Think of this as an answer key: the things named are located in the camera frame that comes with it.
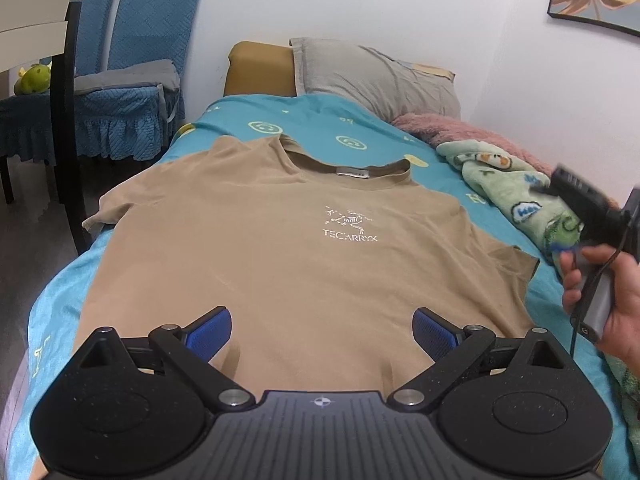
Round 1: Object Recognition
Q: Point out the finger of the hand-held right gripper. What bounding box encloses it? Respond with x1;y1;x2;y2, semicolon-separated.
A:
534;164;603;202

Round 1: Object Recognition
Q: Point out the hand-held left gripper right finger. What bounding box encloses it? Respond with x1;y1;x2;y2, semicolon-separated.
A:
391;307;570;409

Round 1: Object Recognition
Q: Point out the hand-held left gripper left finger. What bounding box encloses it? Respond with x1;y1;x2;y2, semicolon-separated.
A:
76;306;257;411

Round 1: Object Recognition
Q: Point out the tan printed t-shirt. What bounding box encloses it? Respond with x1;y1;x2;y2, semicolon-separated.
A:
81;135;541;396

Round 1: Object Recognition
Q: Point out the person's right hand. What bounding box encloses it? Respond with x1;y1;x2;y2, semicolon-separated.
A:
559;246;640;361

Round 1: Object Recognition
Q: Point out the green cartoon printed blanket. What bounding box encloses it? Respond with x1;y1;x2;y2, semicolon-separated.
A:
436;140;640;480

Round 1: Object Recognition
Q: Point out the pink fuzzy blanket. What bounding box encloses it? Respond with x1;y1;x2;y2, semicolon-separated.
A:
390;112;556;176

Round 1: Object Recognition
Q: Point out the white table with dark legs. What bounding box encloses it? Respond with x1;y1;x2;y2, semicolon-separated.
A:
0;0;92;256

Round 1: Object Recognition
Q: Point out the grey pillow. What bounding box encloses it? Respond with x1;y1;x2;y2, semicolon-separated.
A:
290;36;462;122

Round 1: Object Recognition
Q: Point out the teal printed bed sheet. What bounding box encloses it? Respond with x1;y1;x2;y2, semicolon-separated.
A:
7;94;640;480

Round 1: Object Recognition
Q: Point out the tan headboard cushion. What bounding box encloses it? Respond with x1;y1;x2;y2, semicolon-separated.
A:
222;41;298;98

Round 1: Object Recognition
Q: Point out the grey seat cushion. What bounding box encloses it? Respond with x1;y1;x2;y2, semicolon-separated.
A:
74;58;182;126

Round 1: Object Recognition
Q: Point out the green plush toy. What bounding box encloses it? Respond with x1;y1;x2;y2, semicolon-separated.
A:
13;61;52;96

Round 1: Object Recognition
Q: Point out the blue covered chair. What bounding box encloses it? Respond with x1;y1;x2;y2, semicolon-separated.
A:
0;0;119;166
75;0;207;161

